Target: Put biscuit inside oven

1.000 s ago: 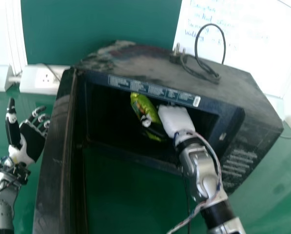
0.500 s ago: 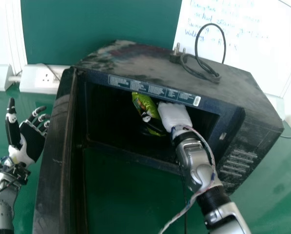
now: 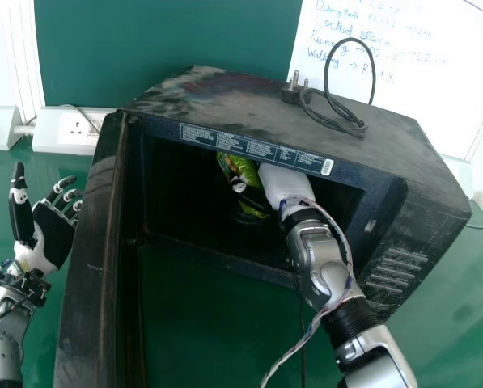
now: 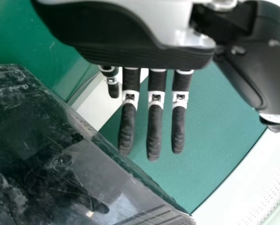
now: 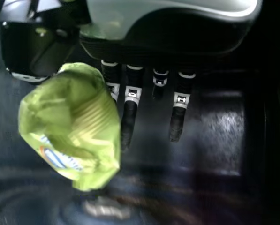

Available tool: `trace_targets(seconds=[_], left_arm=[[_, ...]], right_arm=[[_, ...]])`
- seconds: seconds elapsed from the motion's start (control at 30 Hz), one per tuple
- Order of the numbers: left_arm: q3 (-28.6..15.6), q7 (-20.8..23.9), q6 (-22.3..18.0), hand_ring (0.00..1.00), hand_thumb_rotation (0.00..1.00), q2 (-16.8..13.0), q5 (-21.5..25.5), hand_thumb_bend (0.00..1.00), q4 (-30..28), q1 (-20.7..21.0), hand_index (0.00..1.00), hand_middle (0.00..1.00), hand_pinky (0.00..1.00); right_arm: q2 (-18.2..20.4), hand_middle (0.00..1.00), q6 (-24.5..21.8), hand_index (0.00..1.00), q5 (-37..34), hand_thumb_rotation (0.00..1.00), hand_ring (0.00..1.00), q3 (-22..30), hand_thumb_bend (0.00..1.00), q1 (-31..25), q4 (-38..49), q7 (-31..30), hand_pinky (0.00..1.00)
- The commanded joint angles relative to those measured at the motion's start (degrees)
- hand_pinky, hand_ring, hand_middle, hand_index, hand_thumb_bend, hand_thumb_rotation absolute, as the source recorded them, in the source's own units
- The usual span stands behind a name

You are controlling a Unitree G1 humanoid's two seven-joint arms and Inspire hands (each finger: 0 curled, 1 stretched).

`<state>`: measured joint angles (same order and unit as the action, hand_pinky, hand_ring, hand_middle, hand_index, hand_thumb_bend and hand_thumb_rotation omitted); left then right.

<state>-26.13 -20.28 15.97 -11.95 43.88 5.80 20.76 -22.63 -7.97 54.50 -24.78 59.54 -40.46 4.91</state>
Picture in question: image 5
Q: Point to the yellow-green biscuit packet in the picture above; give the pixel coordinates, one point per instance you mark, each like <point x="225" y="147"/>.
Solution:
<point x="70" y="126"/>

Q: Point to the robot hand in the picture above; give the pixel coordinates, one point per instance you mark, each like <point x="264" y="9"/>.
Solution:
<point x="168" y="32"/>

